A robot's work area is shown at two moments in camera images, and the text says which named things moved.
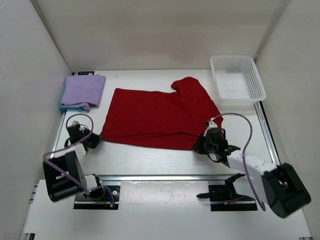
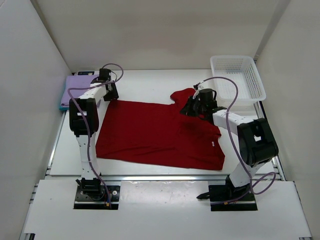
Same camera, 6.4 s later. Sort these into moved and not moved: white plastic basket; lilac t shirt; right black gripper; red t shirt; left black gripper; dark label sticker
Moved: left black gripper; right black gripper; red t shirt
Not moved: white plastic basket; dark label sticker; lilac t shirt
